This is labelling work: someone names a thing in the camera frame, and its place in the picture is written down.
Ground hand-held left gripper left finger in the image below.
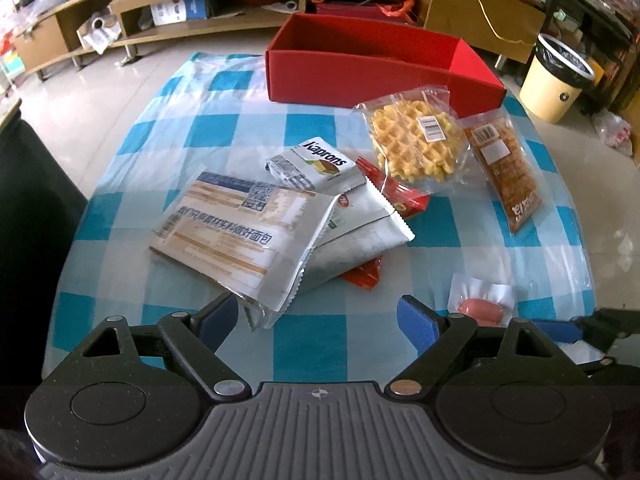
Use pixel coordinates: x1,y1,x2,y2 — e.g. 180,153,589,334
75,291,252,402

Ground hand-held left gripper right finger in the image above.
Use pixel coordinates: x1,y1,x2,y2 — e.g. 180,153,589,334
387,295,566,396

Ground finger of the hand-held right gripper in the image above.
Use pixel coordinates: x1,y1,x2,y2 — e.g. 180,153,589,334
532,307,640,351
575,355,621,376

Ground sausage packet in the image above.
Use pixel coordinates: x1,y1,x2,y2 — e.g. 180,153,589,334
448,272,515,329

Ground small orange-red snack packet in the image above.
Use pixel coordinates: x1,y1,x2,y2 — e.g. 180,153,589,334
340,255,383,292

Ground large white bread packet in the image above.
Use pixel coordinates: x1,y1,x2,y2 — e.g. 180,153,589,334
148,170,341,313

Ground silver snack packet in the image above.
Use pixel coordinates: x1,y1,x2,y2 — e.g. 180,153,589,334
245,180,416,332

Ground red snack packet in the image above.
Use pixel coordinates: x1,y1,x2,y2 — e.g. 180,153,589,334
356,156,432,219

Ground clear waffle packet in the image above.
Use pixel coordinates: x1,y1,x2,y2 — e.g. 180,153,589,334
353,86,473,198

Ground red cardboard box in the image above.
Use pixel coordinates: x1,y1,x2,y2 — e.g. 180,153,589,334
265,13,507,116

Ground blue checkered tablecloth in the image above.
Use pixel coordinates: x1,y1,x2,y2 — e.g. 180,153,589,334
42,51,598,386

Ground orange snack packet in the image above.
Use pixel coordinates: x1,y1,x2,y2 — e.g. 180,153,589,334
462,114,543,235

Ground white wafer packet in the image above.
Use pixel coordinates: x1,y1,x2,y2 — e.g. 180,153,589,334
264,137,368,196

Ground dark furniture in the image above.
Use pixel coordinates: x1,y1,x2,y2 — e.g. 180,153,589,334
0,115,89,386

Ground white plastic bag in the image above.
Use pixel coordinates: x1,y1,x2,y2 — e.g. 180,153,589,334
592,110,637,157

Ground cream trash bin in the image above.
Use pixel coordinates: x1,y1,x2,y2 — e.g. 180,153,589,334
519,33,601,124

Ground black bin bag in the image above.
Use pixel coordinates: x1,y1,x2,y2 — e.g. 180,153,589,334
537,34,601,89

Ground white crumpled bag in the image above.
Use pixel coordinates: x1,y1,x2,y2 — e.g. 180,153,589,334
77,15,122,54

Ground blue and white box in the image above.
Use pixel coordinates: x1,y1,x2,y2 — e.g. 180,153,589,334
150,0,213,27

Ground wooden tv cabinet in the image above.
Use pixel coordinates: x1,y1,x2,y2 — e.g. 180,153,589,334
10,0,547,82

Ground dark red flat box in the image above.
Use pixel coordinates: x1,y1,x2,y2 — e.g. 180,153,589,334
315,2,396,19

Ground black shelf rack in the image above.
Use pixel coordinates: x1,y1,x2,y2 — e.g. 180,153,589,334
545,0,640,111

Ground coloured storage boxes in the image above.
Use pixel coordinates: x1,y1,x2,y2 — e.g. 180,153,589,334
0,52,27,92

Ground yellow cable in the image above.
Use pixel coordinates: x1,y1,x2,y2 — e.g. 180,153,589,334
447,0,526,43

